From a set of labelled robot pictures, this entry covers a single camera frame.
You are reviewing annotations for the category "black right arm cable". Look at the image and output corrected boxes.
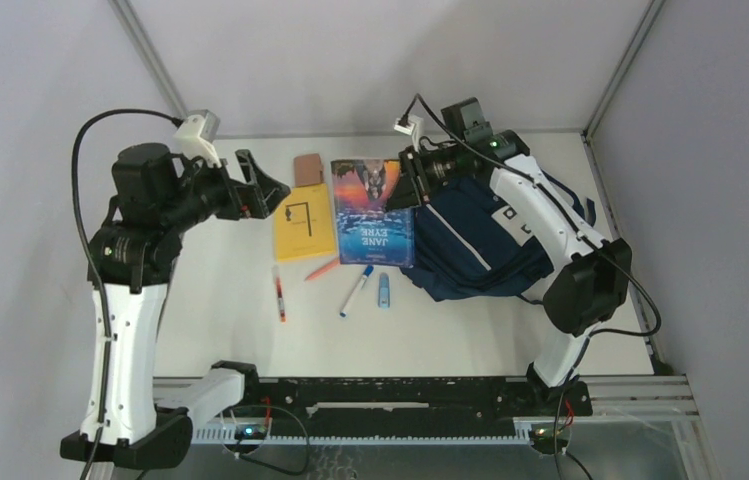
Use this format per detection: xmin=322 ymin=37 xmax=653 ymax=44
xmin=407 ymin=92 xmax=663 ymax=339

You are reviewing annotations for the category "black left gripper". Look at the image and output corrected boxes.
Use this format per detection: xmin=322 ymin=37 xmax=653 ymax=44
xmin=161 ymin=150 xmax=289 ymax=234

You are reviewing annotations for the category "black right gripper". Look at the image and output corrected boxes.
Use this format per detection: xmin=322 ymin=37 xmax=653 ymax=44
xmin=384 ymin=143 xmax=466 ymax=214

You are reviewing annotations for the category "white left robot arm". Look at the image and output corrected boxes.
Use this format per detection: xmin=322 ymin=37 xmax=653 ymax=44
xmin=60 ymin=143 xmax=290 ymax=472

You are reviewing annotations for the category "orange pen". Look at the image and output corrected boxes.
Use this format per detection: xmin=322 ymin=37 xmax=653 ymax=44
xmin=305 ymin=257 xmax=340 ymax=281

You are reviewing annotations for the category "white marker blue cap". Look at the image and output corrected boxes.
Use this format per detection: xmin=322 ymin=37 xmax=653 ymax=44
xmin=339 ymin=265 xmax=374 ymax=318

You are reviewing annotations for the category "black mounting rail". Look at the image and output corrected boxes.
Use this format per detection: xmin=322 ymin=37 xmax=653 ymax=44
xmin=229 ymin=376 xmax=594 ymax=442

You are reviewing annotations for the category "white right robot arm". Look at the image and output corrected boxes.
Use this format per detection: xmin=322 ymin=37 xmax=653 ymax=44
xmin=385 ymin=98 xmax=632 ymax=416

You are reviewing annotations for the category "Jane Eyre blue book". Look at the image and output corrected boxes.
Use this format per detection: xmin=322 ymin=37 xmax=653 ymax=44
xmin=330 ymin=158 xmax=415 ymax=268

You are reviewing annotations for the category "yellow paperback book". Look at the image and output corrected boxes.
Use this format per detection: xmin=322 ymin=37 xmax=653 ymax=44
xmin=274 ymin=183 xmax=338 ymax=263

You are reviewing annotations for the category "red and white pen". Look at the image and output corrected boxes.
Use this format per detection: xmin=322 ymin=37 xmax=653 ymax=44
xmin=272 ymin=265 xmax=287 ymax=323

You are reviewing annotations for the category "navy blue student backpack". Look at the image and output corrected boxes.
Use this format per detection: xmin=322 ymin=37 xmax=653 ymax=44
xmin=400 ymin=170 xmax=597 ymax=306

